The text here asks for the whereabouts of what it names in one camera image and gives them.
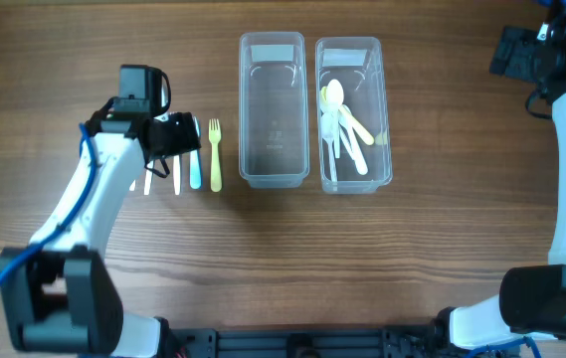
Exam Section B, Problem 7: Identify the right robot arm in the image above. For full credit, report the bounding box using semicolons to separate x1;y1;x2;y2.
426;0;566;357

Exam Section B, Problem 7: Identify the translucent white plastic spoon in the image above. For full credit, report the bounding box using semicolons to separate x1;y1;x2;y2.
325;79;344;159

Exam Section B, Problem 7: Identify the yellow plastic spoon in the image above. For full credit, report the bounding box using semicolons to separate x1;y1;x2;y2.
319;87;375;145

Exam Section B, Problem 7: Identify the right clear plastic container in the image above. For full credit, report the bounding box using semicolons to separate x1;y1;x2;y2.
315;37;393;194

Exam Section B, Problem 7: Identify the light blue plastic fork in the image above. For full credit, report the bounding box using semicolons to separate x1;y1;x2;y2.
188;116;203;191

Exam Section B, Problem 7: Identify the left clear plastic container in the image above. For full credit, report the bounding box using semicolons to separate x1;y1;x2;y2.
239;32;309;189

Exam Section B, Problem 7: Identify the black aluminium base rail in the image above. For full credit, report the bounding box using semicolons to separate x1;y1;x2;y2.
172;328;434;358

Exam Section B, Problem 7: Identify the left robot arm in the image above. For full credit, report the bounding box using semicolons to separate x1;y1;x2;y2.
0;65;201;357

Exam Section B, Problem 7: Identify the yellow plastic fork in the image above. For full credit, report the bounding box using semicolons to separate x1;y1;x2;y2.
208;118;223;192

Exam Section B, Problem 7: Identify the left blue cable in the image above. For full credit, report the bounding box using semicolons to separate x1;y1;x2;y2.
0;96;117;358

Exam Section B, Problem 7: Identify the clear plastic container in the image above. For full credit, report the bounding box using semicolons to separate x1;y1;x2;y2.
315;37;393;194
239;32;309;189

